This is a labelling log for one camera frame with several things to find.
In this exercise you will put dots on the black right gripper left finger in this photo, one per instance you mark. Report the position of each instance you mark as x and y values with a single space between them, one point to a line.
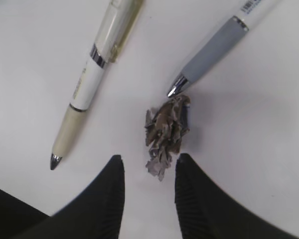
96 213

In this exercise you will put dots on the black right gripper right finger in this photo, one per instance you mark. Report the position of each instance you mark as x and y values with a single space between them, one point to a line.
205 211

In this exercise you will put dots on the paper scrap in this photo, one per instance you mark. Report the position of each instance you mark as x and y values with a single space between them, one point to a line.
165 128

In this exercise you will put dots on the beige grip white pen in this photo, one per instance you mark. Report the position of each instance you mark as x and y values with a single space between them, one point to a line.
114 30

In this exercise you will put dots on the blue white grey-grip pen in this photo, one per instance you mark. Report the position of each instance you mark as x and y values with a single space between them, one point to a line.
248 15

